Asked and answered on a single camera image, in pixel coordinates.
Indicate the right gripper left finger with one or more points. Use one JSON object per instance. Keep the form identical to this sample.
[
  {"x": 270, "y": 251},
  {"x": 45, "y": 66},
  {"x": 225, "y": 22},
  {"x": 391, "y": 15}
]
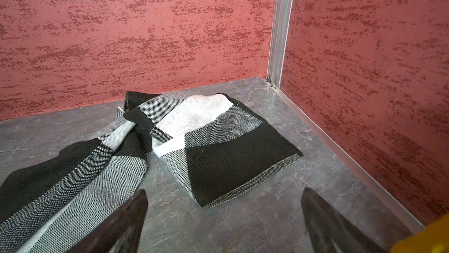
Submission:
[{"x": 120, "y": 232}]

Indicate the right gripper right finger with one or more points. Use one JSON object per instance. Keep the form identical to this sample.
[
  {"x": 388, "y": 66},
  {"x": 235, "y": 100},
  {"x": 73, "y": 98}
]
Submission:
[{"x": 329, "y": 229}]

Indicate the black white checkered scarf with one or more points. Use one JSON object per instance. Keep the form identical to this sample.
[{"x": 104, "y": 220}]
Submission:
[{"x": 215, "y": 148}]

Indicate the yellow pencil bucket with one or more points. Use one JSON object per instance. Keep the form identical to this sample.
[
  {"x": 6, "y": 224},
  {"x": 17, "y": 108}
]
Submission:
[{"x": 433, "y": 239}]

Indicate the right corner aluminium post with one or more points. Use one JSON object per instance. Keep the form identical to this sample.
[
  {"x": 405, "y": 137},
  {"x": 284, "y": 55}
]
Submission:
[{"x": 279, "y": 36}]

